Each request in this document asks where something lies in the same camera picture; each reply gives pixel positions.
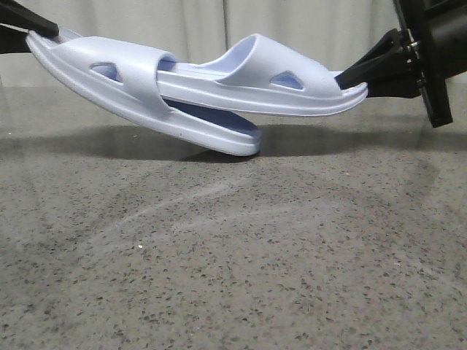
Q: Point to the black gripper, image-right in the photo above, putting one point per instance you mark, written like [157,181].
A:
[437,40]

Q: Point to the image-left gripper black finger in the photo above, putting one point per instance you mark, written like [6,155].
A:
[15,14]
[13,41]

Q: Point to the light blue slipper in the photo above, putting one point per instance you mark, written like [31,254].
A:
[259,75]
[121,78]

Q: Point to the pale green curtain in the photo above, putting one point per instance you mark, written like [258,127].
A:
[334,33]

